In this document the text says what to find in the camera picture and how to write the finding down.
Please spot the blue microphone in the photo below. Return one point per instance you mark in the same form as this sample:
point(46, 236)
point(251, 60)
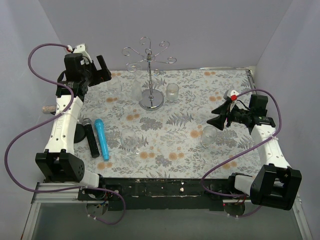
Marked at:
point(99, 127)

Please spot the short glass front right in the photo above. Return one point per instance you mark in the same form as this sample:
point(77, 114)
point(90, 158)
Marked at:
point(208, 136)

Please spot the clear wine glass back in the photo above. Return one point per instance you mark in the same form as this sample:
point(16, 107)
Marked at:
point(114, 86)

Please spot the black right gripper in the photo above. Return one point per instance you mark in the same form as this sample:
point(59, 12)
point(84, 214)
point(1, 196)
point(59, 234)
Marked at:
point(225, 116)

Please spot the floral table cloth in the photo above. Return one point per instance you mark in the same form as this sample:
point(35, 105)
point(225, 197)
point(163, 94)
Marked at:
point(169, 138)

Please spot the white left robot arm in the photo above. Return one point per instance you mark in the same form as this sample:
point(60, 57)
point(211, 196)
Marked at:
point(58, 162)

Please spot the ribbed stemmed wine glass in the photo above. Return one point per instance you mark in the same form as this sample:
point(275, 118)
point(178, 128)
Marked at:
point(136, 89)

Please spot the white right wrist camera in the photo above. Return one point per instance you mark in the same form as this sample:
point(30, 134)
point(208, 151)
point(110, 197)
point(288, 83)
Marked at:
point(231, 95)

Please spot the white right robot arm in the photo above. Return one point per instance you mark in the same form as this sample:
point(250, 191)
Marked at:
point(276, 185)

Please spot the clear wine glass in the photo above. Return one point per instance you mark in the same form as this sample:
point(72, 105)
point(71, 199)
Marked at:
point(129, 142)
point(114, 86)
point(99, 108)

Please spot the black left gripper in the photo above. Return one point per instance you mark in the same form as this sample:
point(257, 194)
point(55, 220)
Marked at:
point(99, 75)

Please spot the black base frame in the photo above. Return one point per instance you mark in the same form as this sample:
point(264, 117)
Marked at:
point(160, 194)

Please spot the ribbed short glass near rack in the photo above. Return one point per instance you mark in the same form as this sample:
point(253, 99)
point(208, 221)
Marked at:
point(172, 92)

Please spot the clear wine glass front centre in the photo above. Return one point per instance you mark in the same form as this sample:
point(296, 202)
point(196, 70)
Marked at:
point(129, 142)

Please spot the chrome wine glass rack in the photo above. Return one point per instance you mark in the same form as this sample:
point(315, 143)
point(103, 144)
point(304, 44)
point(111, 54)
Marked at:
point(152, 99)

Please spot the glitter silver microphone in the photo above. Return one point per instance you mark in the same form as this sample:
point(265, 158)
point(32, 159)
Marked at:
point(49, 109)

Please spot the clear wine glass left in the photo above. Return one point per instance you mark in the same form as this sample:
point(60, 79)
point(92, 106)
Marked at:
point(99, 108)

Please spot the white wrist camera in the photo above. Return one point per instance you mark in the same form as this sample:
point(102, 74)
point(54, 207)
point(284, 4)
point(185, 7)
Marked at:
point(231, 95)
point(80, 48)

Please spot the black microphone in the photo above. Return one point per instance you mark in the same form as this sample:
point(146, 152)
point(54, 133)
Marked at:
point(92, 143)

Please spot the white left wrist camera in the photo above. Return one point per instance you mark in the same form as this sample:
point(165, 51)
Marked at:
point(80, 48)

